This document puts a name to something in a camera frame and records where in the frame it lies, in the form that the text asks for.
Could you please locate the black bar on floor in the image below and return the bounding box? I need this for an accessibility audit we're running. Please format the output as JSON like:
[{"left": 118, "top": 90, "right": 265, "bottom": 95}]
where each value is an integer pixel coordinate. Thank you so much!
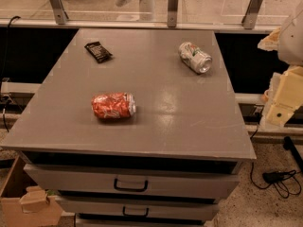
[{"left": 283, "top": 136, "right": 303, "bottom": 172}]

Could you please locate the left metal bracket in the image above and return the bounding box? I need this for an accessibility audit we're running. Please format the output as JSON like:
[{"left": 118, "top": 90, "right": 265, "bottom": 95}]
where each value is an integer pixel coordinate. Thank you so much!
[{"left": 49, "top": 0, "right": 68, "bottom": 25}]

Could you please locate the cardboard box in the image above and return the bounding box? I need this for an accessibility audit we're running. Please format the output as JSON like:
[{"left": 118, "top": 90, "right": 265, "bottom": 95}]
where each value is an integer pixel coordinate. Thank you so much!
[{"left": 1, "top": 157, "right": 62, "bottom": 227}]

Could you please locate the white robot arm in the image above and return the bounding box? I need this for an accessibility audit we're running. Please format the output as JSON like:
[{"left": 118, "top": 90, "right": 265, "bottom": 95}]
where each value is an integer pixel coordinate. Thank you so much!
[{"left": 258, "top": 2, "right": 303, "bottom": 129}]

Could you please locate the middle metal bracket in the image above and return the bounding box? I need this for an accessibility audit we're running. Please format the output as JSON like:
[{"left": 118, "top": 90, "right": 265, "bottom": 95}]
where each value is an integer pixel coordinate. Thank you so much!
[{"left": 167, "top": 0, "right": 179, "bottom": 27}]

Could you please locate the black rxbar chocolate wrapper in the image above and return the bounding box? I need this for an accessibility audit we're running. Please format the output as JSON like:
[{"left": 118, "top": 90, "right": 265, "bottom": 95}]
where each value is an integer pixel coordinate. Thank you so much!
[{"left": 84, "top": 42, "right": 112, "bottom": 63}]

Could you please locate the drawer black handle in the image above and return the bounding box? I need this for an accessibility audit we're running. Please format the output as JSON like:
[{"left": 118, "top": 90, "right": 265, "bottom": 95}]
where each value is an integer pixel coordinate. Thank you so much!
[
  {"left": 122, "top": 206, "right": 150, "bottom": 218},
  {"left": 114, "top": 178, "right": 149, "bottom": 192}
]

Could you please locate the black cable at left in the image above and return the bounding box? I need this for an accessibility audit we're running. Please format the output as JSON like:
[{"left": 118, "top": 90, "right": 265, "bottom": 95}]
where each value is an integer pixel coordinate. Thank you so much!
[{"left": 0, "top": 15, "right": 22, "bottom": 133}]

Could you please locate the right metal bracket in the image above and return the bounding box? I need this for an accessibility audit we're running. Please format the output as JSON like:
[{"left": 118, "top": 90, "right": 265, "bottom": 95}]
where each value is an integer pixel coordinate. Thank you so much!
[{"left": 241, "top": 0, "right": 263, "bottom": 29}]

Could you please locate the metal bracket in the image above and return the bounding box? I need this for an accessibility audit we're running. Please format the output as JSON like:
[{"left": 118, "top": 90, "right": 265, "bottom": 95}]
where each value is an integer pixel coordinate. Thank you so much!
[
  {"left": 241, "top": 0, "right": 263, "bottom": 29},
  {"left": 49, "top": 0, "right": 68, "bottom": 25},
  {"left": 167, "top": 0, "right": 179, "bottom": 27}
]

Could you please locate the black power adapter with cable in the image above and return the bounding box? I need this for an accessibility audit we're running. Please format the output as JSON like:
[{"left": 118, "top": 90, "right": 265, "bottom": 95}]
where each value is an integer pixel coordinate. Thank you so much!
[{"left": 249, "top": 164, "right": 302, "bottom": 199}]

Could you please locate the red coke can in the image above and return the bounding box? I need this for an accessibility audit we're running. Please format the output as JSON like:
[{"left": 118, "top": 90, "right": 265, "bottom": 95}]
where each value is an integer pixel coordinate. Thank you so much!
[{"left": 91, "top": 93, "right": 136, "bottom": 119}]

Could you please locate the grey drawer cabinet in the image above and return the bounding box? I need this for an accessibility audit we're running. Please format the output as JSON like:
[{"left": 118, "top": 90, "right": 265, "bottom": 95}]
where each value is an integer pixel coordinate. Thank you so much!
[{"left": 3, "top": 29, "right": 256, "bottom": 227}]

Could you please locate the top drawer black handle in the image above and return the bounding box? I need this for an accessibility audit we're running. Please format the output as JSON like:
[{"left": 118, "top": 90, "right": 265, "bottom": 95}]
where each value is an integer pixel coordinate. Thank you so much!
[{"left": 114, "top": 178, "right": 149, "bottom": 192}]

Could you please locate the middle drawer black handle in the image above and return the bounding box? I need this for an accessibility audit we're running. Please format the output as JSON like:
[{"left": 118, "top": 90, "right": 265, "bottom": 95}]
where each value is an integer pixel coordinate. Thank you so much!
[{"left": 122, "top": 206, "right": 150, "bottom": 218}]

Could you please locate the white green soda can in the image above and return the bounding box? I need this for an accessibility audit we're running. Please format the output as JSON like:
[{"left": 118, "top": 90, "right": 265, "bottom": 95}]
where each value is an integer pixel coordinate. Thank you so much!
[{"left": 178, "top": 42, "right": 212, "bottom": 74}]

